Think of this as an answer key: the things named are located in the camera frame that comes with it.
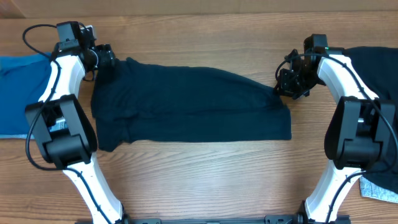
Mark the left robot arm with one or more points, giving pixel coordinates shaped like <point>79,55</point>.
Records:
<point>71,150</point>

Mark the dark navy garment pile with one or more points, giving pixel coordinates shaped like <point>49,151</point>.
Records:
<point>377,67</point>

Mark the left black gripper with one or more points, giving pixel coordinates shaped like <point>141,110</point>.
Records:
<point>108,59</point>

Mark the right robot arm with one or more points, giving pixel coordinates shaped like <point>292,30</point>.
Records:
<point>359,132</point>

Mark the light denim garment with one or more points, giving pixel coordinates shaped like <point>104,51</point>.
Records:
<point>371,190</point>

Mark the folded light blue jeans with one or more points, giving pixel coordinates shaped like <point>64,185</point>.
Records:
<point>15,136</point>

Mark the folded blue t-shirt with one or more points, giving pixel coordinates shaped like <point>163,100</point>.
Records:
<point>23,82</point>

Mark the dark navy t-shirt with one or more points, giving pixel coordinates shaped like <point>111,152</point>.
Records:
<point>132,101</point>

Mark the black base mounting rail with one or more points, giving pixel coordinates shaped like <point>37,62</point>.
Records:
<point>211,221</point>

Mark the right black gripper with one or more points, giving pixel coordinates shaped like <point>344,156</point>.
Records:
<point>289,82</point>

